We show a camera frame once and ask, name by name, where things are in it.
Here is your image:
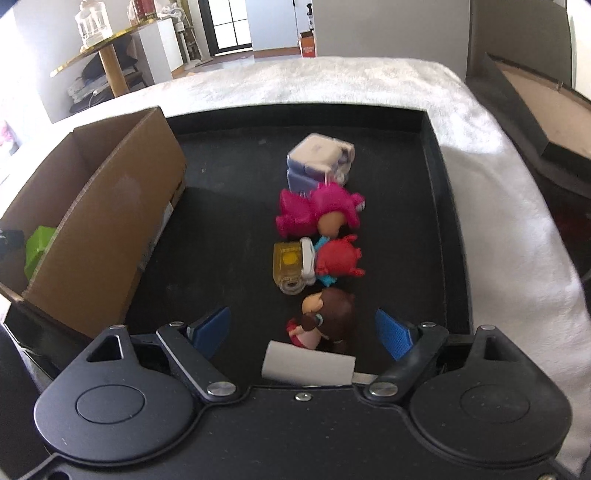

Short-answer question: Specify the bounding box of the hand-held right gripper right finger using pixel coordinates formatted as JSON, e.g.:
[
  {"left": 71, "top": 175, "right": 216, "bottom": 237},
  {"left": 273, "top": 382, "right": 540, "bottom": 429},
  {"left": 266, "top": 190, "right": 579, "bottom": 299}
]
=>
[{"left": 364, "top": 308, "right": 509, "bottom": 403}]

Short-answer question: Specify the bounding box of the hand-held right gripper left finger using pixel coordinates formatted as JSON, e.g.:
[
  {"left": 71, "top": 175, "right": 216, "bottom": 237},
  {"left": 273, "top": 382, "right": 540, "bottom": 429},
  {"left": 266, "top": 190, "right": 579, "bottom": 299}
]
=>
[{"left": 86, "top": 306, "right": 237, "bottom": 405}]

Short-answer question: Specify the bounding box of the brown haired doll figurine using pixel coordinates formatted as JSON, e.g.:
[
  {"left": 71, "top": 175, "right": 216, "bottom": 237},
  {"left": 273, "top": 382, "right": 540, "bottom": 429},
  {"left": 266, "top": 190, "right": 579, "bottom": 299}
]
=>
[{"left": 285, "top": 288, "right": 357, "bottom": 355}]

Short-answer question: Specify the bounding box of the red and blue figurine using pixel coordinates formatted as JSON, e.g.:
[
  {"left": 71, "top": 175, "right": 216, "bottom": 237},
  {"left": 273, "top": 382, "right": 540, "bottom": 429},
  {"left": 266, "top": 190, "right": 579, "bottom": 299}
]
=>
[{"left": 308, "top": 234, "right": 366, "bottom": 288}]

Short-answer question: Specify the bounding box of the brown cardboard box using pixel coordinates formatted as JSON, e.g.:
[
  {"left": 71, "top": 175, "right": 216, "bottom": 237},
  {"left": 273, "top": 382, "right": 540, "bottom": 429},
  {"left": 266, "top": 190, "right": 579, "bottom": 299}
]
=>
[{"left": 0, "top": 106, "right": 188, "bottom": 340}]

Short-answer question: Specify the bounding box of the pink costume figurine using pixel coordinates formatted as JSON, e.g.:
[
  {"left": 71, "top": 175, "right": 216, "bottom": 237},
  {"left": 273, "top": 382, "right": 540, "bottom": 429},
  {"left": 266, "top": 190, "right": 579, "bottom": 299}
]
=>
[{"left": 276, "top": 181, "right": 368, "bottom": 237}]

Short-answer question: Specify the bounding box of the green block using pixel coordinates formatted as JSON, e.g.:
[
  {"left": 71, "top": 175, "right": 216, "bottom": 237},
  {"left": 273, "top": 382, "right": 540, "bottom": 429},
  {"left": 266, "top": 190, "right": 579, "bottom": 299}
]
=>
[{"left": 24, "top": 225, "right": 57, "bottom": 278}]

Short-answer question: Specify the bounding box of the lavender cube toy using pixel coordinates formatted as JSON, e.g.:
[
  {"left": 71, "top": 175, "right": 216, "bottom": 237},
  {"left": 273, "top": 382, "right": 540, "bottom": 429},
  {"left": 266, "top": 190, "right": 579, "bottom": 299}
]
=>
[{"left": 286, "top": 133, "right": 356, "bottom": 192}]

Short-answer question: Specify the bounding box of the white fluffy blanket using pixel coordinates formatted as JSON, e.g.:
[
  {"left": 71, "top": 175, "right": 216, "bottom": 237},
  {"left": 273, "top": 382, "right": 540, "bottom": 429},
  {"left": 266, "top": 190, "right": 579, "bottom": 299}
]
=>
[{"left": 0, "top": 55, "right": 591, "bottom": 480}]

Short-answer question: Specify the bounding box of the round gold table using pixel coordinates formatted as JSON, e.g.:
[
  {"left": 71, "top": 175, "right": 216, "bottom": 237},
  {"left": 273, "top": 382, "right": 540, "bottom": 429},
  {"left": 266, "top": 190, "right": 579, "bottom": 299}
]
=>
[{"left": 50, "top": 14, "right": 162, "bottom": 99}]

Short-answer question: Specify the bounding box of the orange carton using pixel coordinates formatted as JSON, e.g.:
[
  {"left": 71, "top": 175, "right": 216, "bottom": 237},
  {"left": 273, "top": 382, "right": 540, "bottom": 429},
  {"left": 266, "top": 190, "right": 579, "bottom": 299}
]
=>
[{"left": 298, "top": 31, "right": 319, "bottom": 59}]

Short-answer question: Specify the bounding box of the clear glass jar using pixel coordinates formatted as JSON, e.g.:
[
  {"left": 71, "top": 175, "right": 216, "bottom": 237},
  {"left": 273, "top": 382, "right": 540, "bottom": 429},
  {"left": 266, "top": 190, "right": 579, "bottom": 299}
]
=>
[{"left": 75, "top": 0, "right": 114, "bottom": 48}]

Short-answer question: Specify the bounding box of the black picture frame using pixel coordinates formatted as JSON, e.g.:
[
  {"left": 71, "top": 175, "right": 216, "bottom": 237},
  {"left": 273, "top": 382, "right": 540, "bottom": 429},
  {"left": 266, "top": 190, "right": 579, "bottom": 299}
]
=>
[{"left": 480, "top": 52, "right": 591, "bottom": 161}]

